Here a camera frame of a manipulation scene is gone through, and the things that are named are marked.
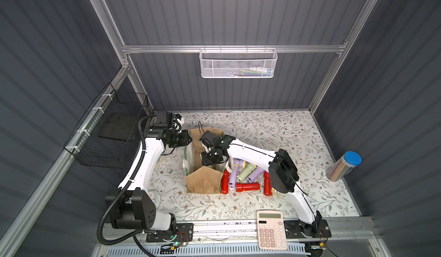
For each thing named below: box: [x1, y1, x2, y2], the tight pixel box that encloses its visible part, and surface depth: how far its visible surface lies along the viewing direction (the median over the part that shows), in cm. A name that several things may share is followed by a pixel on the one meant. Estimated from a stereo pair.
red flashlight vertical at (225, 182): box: [221, 168, 230, 194], surface depth 86 cm
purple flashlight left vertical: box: [228, 158, 240, 189], surface depth 88 cm
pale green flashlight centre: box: [236, 162, 258, 182], surface depth 91 cm
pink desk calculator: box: [256, 210, 288, 251], surface depth 74 cm
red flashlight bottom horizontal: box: [235, 181, 261, 193], surface depth 85 cm
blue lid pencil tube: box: [325, 150, 363, 182], surface depth 79 cm
